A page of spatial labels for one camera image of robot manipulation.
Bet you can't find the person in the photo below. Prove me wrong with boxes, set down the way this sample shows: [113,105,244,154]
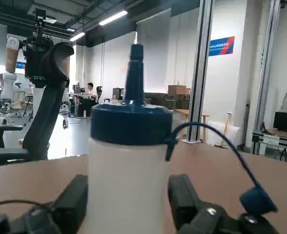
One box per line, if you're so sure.
[85,82,97,100]

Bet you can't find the wooden stool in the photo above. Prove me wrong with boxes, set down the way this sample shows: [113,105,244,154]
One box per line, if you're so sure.
[173,108,210,143]

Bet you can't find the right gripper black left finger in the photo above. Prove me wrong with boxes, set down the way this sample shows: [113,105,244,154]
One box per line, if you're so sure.
[0,174,89,234]

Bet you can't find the aluminium frame post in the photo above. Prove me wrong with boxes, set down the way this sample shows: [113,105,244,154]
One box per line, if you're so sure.
[185,0,218,145]
[251,0,285,137]

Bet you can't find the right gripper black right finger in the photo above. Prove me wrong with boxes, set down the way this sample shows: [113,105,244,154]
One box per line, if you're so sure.
[168,174,282,234]

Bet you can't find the brown cardboard box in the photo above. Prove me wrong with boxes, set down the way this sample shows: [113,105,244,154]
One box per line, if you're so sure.
[167,84,191,95]

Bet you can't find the dark storage crates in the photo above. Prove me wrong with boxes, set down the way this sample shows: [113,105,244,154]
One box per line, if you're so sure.
[143,92,191,110]

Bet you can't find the white roll-up screen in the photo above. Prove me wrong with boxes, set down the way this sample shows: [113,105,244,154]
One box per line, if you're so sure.
[135,8,172,95]

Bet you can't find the blue and red banner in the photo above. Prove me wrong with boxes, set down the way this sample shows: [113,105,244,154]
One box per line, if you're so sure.
[208,36,235,57]

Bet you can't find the long ceiling light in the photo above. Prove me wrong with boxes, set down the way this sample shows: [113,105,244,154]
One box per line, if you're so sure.
[98,9,129,26]

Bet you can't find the black background robot torso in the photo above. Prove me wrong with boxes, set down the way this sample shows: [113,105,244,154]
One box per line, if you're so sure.
[22,8,55,88]

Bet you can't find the aluminium workbench frame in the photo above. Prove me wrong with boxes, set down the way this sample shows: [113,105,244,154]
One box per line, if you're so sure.
[251,128,287,156]

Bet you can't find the short ceiling light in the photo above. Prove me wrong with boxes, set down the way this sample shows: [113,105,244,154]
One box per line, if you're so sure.
[69,31,86,42]

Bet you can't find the thin black cable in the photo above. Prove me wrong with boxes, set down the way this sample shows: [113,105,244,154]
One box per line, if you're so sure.
[0,199,56,212]

